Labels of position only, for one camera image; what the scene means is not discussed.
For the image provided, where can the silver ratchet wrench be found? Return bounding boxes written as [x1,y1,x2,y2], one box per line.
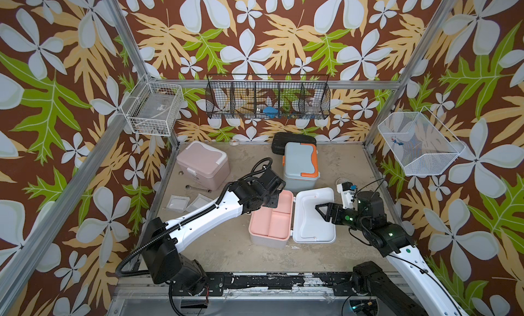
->
[185,185,212,193]

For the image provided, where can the black hard case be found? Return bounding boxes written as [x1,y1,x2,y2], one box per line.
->
[271,132,317,156]

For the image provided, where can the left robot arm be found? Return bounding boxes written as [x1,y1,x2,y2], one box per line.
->
[115,157,285,288]

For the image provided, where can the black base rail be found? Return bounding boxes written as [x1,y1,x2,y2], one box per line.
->
[203,272,371,297]

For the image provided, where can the grey box orange handle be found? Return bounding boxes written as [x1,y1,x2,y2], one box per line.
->
[282,142,320,193]

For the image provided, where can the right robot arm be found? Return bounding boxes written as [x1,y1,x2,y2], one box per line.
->
[315,191,466,315]

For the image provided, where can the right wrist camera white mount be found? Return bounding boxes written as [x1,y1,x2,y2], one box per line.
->
[337,182,358,210]

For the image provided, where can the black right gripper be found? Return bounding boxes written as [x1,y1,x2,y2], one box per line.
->
[314,202,371,234]

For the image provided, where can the black wire basket rear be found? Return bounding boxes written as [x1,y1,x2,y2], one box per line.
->
[204,74,331,120]

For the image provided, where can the blue item in black basket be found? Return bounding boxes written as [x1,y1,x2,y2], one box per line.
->
[263,107,279,119]

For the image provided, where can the white wire basket left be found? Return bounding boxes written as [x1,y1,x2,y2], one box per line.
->
[122,81,185,137]

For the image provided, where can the white mesh basket right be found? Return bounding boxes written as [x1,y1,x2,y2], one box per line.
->
[378,107,466,177]

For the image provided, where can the pink medicine chest box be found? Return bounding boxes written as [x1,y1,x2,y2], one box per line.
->
[176,141,230,190]

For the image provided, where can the white and salmon first aid box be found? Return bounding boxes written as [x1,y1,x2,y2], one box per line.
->
[248,188,337,249]

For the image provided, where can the white gauze packet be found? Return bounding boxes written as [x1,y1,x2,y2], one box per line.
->
[186,194,213,212]
[166,195,190,212]

